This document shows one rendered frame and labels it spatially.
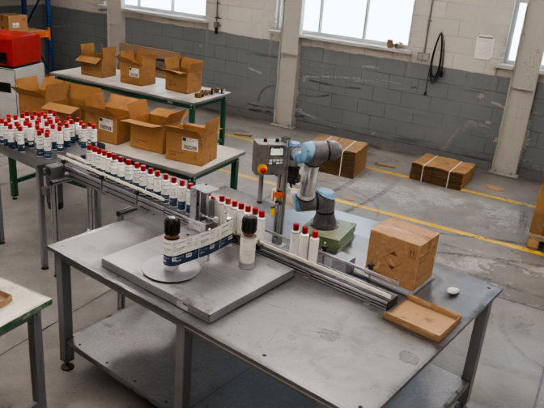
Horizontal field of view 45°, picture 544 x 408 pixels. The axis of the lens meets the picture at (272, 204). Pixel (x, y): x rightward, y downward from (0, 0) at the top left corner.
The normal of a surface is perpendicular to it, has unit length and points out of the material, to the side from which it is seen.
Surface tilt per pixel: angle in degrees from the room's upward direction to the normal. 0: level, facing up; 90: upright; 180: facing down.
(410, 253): 90
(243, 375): 0
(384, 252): 90
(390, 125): 90
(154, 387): 1
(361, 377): 0
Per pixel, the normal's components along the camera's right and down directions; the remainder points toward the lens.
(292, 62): -0.48, 0.29
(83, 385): 0.07, -0.92
